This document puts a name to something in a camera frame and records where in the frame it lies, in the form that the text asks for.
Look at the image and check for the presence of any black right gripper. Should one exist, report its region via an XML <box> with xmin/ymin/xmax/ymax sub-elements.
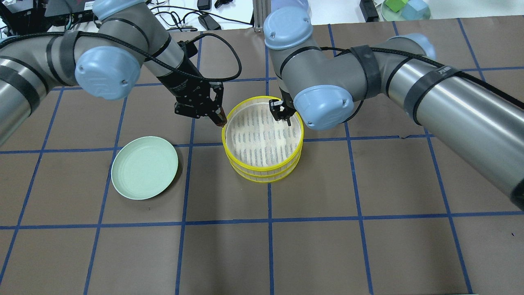
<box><xmin>268</xmin><ymin>98</ymin><xmax>296</xmax><ymax>127</ymax></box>

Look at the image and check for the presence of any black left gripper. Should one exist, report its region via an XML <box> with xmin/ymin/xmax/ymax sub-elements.
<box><xmin>174</xmin><ymin>80</ymin><xmax>227</xmax><ymax>127</ymax></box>

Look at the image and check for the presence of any yellow bamboo steamer top layer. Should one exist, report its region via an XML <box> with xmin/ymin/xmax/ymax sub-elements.
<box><xmin>221</xmin><ymin>96</ymin><xmax>304</xmax><ymax>170</ymax></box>

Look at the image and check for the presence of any yellow bamboo steamer layer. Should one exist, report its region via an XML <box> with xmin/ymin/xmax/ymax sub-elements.
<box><xmin>221</xmin><ymin>96</ymin><xmax>304</xmax><ymax>170</ymax></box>
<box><xmin>228</xmin><ymin>152</ymin><xmax>301</xmax><ymax>183</ymax></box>

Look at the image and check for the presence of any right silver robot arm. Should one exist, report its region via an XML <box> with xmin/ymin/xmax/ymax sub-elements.
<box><xmin>263</xmin><ymin>6</ymin><xmax>524</xmax><ymax>209</ymax></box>

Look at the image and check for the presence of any yellow bamboo steamer bottom layer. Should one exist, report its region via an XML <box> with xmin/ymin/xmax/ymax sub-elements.
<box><xmin>228</xmin><ymin>152</ymin><xmax>301</xmax><ymax>183</ymax></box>

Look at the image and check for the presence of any pale green plate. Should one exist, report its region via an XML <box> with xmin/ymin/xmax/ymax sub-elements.
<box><xmin>111</xmin><ymin>136</ymin><xmax>178</xmax><ymax>200</ymax></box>

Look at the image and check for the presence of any black power adapter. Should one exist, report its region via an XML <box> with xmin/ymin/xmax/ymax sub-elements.
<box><xmin>198</xmin><ymin>14</ymin><xmax>221</xmax><ymax>31</ymax></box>

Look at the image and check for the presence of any green bowl with blocks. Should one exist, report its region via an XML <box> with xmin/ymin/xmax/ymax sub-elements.
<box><xmin>380</xmin><ymin>0</ymin><xmax>431</xmax><ymax>22</ymax></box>

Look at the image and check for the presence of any green foam block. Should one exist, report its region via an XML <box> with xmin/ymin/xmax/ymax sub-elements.
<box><xmin>384</xmin><ymin>0</ymin><xmax>409</xmax><ymax>13</ymax></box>

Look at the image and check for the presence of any blue foam block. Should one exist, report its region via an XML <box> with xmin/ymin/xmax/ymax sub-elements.
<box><xmin>401</xmin><ymin>0</ymin><xmax>430</xmax><ymax>20</ymax></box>

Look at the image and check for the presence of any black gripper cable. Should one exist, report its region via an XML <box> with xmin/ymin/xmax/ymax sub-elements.
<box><xmin>0</xmin><ymin>30</ymin><xmax>243</xmax><ymax>82</ymax></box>
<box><xmin>319</xmin><ymin>45</ymin><xmax>524</xmax><ymax>111</ymax></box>

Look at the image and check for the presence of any aluminium frame post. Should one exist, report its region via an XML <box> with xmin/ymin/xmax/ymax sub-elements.
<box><xmin>252</xmin><ymin>0</ymin><xmax>271</xmax><ymax>32</ymax></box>

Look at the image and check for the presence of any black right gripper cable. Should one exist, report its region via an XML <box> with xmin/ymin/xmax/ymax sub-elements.
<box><xmin>319</xmin><ymin>45</ymin><xmax>524</xmax><ymax>111</ymax></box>

